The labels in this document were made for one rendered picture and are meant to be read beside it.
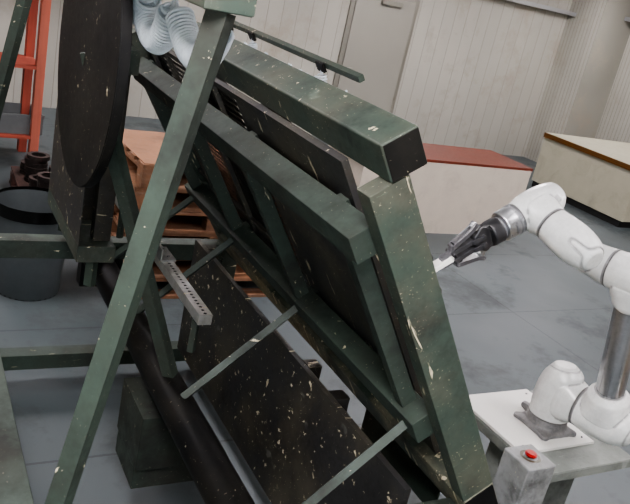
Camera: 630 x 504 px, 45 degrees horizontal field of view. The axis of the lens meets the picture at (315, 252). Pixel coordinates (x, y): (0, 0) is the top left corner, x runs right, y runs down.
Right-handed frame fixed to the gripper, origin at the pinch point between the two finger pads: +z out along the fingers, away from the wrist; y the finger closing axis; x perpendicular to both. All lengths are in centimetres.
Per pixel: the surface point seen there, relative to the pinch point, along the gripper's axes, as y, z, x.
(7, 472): 9, 126, 28
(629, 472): 256, -113, 66
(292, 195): -29.7, 26.9, 19.2
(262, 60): -51, 9, 61
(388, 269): -19.8, 21.5, -15.9
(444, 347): 10.0, 13.9, -17.6
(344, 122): -51, 15, 0
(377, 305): -2.5, 22.8, -4.6
